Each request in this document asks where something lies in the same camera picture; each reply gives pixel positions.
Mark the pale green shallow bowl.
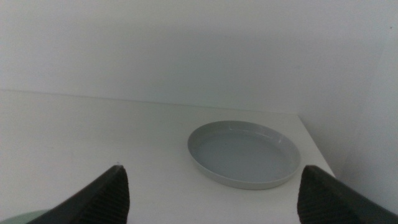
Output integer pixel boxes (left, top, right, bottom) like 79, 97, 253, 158
0, 210, 47, 224

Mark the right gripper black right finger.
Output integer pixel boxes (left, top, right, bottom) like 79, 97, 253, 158
297, 164, 398, 224

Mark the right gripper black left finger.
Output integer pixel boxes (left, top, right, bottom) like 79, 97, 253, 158
26, 164, 131, 224

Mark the grey shallow bowl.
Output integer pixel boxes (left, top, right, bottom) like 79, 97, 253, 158
187, 120, 302, 190

